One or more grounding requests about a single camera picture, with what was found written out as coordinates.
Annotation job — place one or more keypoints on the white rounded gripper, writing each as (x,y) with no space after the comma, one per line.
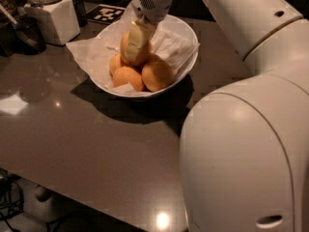
(149,8)

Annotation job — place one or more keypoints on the orange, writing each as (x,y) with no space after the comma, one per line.
(157,75)
(128,75)
(141,57)
(115,63)

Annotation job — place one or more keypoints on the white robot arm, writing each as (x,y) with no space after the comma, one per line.
(244,149)

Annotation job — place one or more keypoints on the white ceramic bowl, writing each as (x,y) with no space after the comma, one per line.
(188,39)

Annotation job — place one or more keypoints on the black white marker card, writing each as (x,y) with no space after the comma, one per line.
(105,14)

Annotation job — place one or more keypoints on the white paper liner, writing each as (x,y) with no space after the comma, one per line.
(93,53)

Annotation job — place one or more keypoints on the dark cup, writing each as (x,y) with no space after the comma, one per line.
(80,12)

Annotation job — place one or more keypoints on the white square jar base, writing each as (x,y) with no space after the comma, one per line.
(58,22)

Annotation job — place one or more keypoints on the dark round pot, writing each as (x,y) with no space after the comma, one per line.
(29,36)

